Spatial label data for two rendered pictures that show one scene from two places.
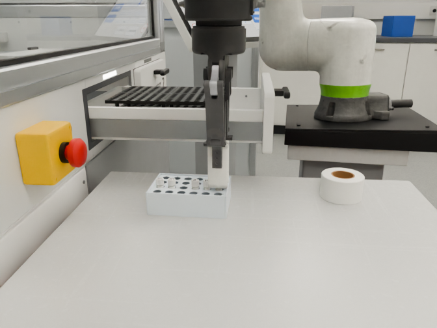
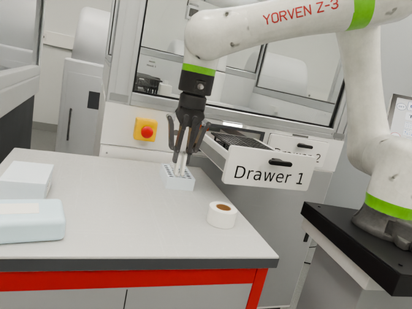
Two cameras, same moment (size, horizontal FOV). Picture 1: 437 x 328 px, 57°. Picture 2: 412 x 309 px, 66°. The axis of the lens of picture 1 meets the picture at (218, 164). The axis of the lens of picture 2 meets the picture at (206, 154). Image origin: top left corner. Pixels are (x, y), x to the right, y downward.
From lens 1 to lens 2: 0.86 m
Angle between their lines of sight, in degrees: 61
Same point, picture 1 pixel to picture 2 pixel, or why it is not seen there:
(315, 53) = (365, 159)
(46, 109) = (162, 117)
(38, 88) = (158, 106)
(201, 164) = not seen: hidden behind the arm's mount
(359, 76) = (384, 191)
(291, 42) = (357, 146)
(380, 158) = (348, 267)
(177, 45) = not seen: outside the picture
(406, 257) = (148, 229)
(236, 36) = (186, 99)
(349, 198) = (208, 217)
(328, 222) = (178, 213)
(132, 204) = not seen: hidden behind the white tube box
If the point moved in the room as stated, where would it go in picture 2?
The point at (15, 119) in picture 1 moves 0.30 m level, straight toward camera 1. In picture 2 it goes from (139, 112) to (53, 108)
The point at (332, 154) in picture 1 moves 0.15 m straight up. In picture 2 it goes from (322, 240) to (339, 189)
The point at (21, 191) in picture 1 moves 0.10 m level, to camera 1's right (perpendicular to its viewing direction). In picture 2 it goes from (130, 138) to (136, 146)
